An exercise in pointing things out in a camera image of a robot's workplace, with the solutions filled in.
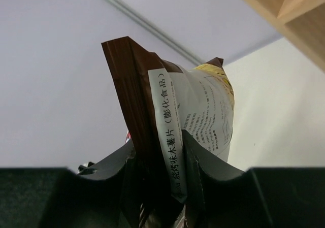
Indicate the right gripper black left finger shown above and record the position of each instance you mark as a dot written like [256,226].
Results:
[101,195]

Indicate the grey aluminium corner post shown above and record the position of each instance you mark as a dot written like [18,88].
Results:
[150,27]

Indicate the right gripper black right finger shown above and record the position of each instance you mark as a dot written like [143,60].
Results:
[220,195]

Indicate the wooden two-tier shelf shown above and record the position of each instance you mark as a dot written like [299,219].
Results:
[300,21]

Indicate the large Chuba cassava chips bag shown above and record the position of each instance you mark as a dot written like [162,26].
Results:
[160,99]

